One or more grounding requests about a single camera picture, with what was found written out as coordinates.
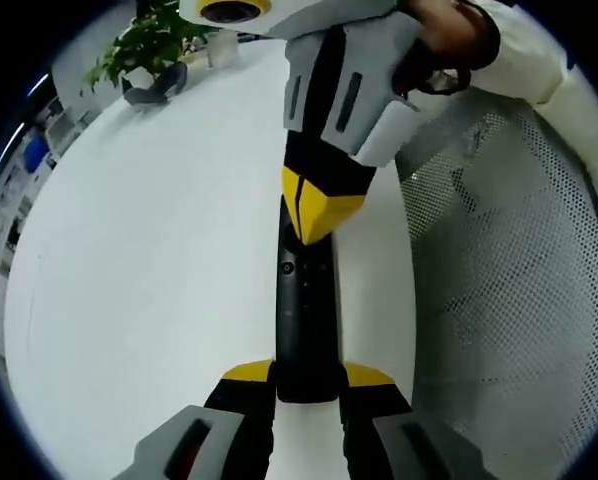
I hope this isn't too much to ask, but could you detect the white mesh office chair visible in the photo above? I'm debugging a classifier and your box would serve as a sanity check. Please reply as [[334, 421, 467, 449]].
[[392, 92, 598, 480]]

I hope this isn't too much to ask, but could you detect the green potted plant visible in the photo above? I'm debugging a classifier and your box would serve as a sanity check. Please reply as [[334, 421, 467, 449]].
[[82, 3, 216, 95]]

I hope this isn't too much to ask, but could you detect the blue barrel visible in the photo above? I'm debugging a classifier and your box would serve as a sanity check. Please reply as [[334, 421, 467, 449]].
[[22, 136, 49, 175]]

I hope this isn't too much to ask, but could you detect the person's right hand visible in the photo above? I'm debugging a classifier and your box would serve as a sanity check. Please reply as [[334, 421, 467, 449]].
[[392, 0, 483, 97]]

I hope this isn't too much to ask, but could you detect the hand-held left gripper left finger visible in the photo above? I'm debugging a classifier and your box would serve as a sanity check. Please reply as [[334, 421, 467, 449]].
[[111, 358, 279, 480]]

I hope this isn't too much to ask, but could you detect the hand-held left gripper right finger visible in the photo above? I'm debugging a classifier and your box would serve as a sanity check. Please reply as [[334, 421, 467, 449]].
[[341, 360, 503, 480]]

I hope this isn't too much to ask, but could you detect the black remote control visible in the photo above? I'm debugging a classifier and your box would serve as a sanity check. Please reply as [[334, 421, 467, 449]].
[[274, 197, 343, 404]]

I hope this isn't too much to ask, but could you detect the white plant pot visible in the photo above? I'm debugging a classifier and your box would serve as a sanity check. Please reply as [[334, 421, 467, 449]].
[[120, 65, 156, 92]]

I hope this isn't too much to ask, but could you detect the dark grey cloth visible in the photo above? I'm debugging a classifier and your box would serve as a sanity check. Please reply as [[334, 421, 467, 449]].
[[122, 61, 189, 106]]

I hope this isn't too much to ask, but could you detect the white translucent cup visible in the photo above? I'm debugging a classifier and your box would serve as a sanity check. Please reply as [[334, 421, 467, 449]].
[[207, 29, 240, 70]]

